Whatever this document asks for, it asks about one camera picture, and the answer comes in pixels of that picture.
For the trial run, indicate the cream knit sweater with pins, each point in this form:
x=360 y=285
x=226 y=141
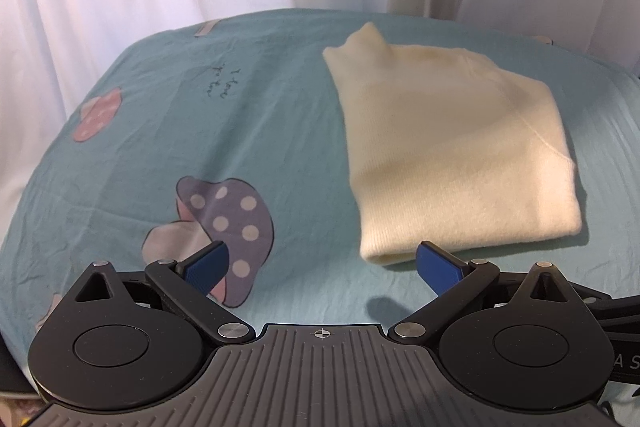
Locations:
x=447 y=147

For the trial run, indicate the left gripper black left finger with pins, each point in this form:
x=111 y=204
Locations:
x=182 y=288

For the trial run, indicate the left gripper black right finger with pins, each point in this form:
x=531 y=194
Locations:
x=475 y=300

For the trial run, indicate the teal mushroom print bedsheet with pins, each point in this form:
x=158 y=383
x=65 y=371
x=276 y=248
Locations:
x=233 y=131

